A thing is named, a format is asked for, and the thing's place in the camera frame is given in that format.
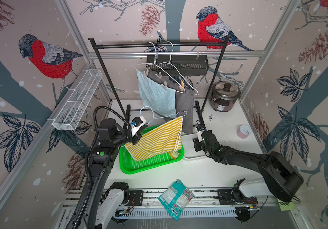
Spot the light blue wire hanger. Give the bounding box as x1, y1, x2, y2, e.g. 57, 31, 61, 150
139, 106, 188, 120

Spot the yellow striped towel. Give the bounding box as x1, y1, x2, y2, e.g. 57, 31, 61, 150
124, 116, 183, 162

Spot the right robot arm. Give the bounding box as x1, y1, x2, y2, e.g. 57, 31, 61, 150
193, 130, 304, 202

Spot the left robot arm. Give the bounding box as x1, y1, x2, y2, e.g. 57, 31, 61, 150
66, 116, 147, 229

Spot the white plastic tray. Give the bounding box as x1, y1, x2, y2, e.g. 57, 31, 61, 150
182, 134, 206, 161

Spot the black clothes rack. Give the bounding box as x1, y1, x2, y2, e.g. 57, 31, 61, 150
88, 35, 230, 128

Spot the green plastic basket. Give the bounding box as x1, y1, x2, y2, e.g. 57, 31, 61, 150
118, 125, 185, 175

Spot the pink cup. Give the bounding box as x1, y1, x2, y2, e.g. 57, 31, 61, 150
237, 125, 252, 139

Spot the light blue towel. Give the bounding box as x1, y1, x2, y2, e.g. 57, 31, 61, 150
136, 70, 177, 118

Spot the dark grey towel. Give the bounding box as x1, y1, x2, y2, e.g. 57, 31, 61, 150
148, 70, 195, 134

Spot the silver rice cooker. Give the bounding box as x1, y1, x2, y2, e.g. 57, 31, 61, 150
210, 81, 241, 112

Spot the orange clothespin on grey towel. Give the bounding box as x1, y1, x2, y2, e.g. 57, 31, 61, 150
180, 79, 185, 93

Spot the teal snack packet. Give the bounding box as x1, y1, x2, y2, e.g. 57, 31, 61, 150
159, 179, 194, 221

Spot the green yellow label card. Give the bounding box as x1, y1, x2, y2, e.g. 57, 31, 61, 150
277, 199, 296, 211

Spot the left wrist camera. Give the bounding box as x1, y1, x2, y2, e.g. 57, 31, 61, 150
131, 116, 146, 136

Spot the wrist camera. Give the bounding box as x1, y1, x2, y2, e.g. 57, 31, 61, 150
196, 125, 206, 142
131, 116, 146, 136

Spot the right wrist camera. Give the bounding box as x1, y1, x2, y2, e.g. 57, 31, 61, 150
196, 125, 206, 142

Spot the white wire mesh shelf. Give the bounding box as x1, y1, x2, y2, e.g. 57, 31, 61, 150
52, 69, 102, 131

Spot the white wire hanger front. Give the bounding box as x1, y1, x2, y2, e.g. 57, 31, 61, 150
133, 41, 186, 94

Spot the white wire hanger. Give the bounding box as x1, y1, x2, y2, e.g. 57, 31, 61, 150
153, 44, 199, 95
133, 41, 186, 94

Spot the black perforated wall basket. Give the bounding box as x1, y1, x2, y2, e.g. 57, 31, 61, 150
146, 55, 209, 77

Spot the white wire hanger rear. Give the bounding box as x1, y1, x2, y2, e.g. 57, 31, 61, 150
153, 44, 199, 95

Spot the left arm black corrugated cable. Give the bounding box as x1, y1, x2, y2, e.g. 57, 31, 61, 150
69, 105, 133, 229

